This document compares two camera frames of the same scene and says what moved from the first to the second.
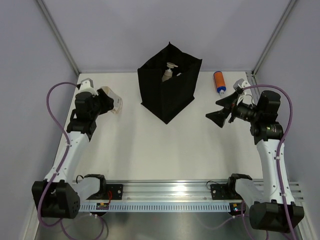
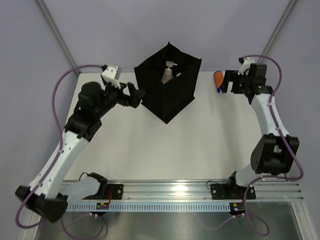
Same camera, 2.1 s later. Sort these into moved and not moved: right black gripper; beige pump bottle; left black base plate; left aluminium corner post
Moved: right black gripper
Not moved: left black base plate; beige pump bottle; left aluminium corner post
